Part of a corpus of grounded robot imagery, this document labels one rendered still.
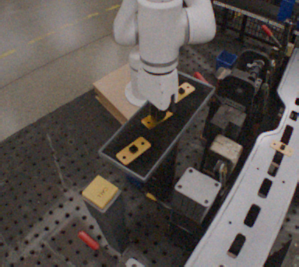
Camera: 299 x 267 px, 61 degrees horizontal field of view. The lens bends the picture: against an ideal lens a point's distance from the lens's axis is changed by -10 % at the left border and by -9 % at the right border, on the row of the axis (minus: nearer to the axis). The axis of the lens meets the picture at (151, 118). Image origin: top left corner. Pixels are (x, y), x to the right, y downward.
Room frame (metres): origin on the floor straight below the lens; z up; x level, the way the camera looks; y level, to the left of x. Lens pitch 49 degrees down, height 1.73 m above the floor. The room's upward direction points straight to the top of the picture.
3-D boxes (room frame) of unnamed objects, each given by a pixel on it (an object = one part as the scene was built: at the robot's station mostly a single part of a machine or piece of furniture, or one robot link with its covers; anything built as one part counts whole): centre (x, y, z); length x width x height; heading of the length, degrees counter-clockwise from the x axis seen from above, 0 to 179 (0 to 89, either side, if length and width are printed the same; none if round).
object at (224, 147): (0.45, -0.22, 0.89); 0.13 x 0.11 x 0.38; 56
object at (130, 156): (0.38, 0.04, 1.17); 0.08 x 0.04 x 0.01; 133
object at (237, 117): (0.58, -0.25, 0.89); 0.13 x 0.11 x 0.38; 56
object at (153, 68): (0.49, -0.01, 1.36); 0.09 x 0.08 x 0.03; 40
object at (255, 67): (0.69, -0.32, 0.94); 0.18 x 0.13 x 0.49; 146
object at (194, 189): (0.31, -0.11, 0.90); 0.13 x 0.10 x 0.41; 56
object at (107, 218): (0.27, 0.12, 0.92); 0.08 x 0.08 x 0.44; 56
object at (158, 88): (0.49, -0.02, 1.29); 0.10 x 0.07 x 0.11; 40
